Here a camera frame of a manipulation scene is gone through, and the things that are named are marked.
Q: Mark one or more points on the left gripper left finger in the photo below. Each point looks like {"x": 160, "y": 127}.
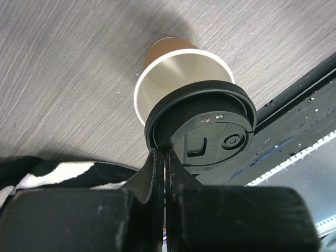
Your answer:
{"x": 129, "y": 218}

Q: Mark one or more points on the white slotted cable duct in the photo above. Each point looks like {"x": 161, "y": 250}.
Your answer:
{"x": 300, "y": 155}

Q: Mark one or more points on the single brown paper cup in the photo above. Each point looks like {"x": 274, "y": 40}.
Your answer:
{"x": 172, "y": 63}

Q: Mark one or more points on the zebra print pillow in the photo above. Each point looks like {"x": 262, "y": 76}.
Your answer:
{"x": 31, "y": 172}

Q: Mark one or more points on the black plastic cup lid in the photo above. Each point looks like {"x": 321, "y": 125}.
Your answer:
{"x": 206, "y": 123}

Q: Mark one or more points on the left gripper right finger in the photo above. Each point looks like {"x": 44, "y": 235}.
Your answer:
{"x": 234, "y": 218}

